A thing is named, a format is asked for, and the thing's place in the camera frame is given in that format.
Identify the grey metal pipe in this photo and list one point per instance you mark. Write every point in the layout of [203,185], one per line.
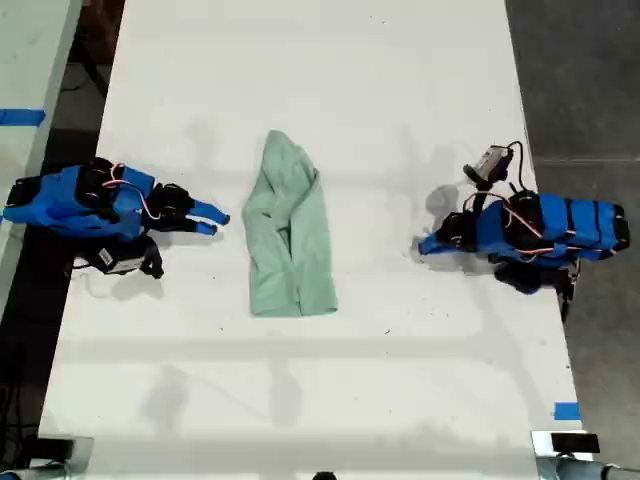
[580,471]

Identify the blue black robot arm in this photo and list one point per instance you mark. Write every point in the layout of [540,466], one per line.
[565,225]
[60,200]

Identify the white side table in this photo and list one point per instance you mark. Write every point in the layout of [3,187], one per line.
[30,60]

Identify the short blue tape strip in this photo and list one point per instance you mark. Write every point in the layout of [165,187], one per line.
[567,411]

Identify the black camera stalk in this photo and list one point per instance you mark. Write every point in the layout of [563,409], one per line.
[481,197]
[151,260]

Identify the black table clamp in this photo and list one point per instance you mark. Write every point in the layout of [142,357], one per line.
[566,295]

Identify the grey black camera box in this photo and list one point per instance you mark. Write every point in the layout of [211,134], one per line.
[487,161]

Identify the small black box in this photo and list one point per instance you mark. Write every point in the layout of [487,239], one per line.
[56,448]
[575,443]

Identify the pale green t-shirt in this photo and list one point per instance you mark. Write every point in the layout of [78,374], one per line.
[295,240]

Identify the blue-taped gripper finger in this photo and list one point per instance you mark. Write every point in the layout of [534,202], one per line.
[212,214]
[204,227]
[434,241]
[435,251]

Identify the black camera box with label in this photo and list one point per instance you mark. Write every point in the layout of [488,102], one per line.
[117,259]

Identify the long blue tape strip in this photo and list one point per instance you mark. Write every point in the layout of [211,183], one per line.
[20,117]

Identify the small black round object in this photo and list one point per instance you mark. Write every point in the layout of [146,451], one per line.
[324,476]

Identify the metal corner bracket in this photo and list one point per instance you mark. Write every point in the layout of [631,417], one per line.
[541,442]
[84,452]

